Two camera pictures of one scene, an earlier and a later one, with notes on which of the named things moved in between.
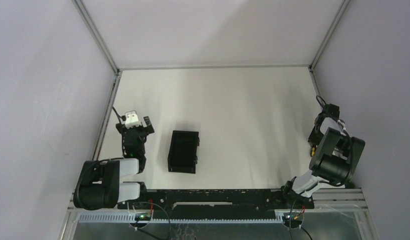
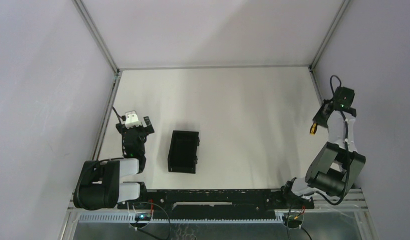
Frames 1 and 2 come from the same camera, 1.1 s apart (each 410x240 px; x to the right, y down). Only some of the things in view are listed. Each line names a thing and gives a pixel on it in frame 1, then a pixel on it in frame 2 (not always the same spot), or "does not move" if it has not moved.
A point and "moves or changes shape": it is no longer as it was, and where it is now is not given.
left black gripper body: (135, 131) does not move
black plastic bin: (182, 153) does not move
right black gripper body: (315, 136) → (320, 117)
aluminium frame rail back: (218, 67) does not move
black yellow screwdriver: (313, 151) moves or changes shape
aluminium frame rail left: (106, 117) does not move
